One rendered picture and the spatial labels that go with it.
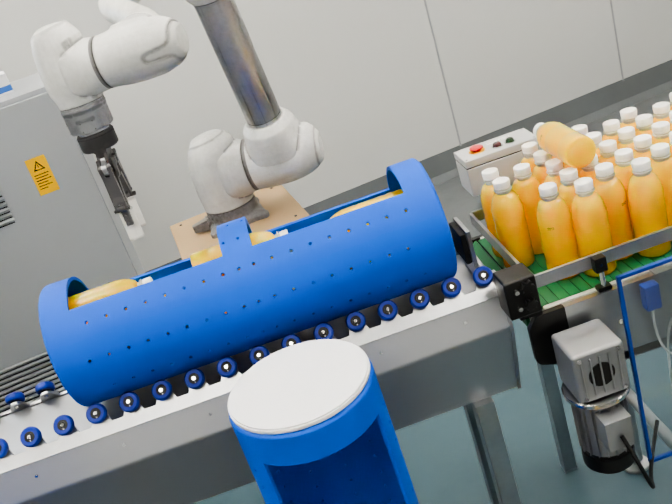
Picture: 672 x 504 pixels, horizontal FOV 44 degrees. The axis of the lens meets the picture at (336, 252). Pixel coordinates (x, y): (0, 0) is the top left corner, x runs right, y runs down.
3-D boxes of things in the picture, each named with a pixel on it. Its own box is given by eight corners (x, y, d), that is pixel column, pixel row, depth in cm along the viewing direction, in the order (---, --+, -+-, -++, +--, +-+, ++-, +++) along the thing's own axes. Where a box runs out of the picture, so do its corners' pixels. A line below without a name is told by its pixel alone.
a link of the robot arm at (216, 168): (210, 198, 257) (184, 132, 248) (265, 183, 253) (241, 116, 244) (198, 219, 242) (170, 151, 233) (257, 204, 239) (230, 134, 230)
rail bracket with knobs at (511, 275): (498, 308, 183) (488, 268, 178) (529, 298, 183) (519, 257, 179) (514, 329, 174) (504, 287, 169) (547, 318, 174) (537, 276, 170)
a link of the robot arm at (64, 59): (47, 117, 159) (108, 99, 156) (10, 38, 153) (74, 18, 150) (68, 101, 169) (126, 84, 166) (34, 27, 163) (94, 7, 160)
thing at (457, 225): (459, 265, 200) (446, 219, 195) (468, 262, 200) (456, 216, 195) (472, 282, 191) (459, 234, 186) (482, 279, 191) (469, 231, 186)
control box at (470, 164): (461, 186, 224) (452, 151, 220) (531, 161, 224) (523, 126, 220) (473, 197, 215) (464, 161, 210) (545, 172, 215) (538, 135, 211)
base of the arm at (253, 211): (191, 226, 256) (185, 210, 254) (258, 199, 260) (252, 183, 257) (200, 245, 240) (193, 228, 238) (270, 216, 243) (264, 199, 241)
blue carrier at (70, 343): (95, 354, 205) (42, 263, 189) (428, 236, 208) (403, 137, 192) (90, 433, 181) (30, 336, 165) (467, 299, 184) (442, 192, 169)
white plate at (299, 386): (200, 401, 158) (202, 406, 159) (284, 449, 137) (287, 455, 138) (307, 326, 172) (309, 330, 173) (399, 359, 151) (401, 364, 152)
